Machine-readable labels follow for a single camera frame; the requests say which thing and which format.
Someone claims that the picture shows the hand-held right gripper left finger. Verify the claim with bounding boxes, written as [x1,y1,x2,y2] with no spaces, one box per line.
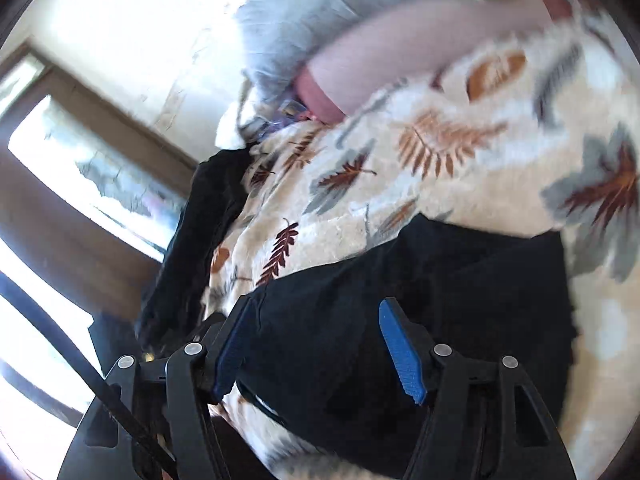
[56,295,252,480]

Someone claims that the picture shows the black pants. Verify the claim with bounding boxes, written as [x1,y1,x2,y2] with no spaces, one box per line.
[234,214,576,471]

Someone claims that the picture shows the brown wooden door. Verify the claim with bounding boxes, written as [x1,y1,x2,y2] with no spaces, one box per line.
[0,42,201,376]

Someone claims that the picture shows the leaf print blanket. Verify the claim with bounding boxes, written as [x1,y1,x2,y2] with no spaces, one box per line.
[200,7,640,480]

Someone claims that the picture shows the black strap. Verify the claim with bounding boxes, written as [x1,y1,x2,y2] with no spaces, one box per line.
[0,272,178,478]

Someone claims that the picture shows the dark cloth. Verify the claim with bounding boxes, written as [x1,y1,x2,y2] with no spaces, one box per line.
[135,147,253,353]

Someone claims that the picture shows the pink bolster pillow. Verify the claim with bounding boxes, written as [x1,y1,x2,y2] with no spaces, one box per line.
[295,0,573,125]

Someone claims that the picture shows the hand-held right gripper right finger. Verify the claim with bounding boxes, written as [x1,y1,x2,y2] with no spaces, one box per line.
[378,298,579,480]

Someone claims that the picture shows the grey pillow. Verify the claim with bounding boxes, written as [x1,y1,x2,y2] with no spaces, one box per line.
[235,0,461,106]

